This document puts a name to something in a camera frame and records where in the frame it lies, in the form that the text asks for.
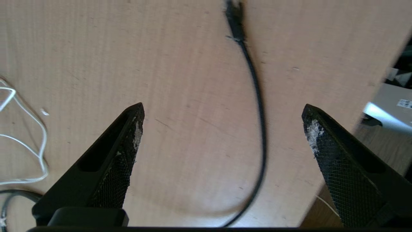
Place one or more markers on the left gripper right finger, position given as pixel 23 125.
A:
pixel 360 180

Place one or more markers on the white robot base body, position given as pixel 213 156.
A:
pixel 389 112

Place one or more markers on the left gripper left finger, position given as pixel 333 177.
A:
pixel 96 180

